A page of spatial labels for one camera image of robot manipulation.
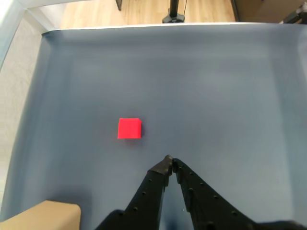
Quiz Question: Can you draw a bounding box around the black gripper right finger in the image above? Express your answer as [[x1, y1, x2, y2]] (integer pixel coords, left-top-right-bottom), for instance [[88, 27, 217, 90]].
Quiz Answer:
[[173, 159, 255, 230]]

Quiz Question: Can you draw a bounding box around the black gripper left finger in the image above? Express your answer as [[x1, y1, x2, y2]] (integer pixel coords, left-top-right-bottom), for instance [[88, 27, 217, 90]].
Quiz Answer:
[[95, 155, 174, 230]]

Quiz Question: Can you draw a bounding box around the red cube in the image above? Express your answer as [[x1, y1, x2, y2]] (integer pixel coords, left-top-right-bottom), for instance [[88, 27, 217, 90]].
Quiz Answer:
[[117, 117, 142, 139]]

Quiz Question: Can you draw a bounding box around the beige box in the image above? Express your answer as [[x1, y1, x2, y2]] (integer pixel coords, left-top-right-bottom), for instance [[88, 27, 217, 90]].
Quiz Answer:
[[0, 200, 82, 230]]

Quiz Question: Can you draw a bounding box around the black stand base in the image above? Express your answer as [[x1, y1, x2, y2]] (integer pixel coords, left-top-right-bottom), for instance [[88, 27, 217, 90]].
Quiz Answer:
[[162, 0, 187, 24]]

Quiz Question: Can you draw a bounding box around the black device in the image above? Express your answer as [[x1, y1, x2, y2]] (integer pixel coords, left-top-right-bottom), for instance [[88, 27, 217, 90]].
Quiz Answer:
[[280, 4, 307, 24]]

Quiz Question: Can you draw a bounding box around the silver metal table rim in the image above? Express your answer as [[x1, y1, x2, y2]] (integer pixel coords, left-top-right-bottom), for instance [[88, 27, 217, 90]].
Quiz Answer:
[[0, 0, 66, 72]]

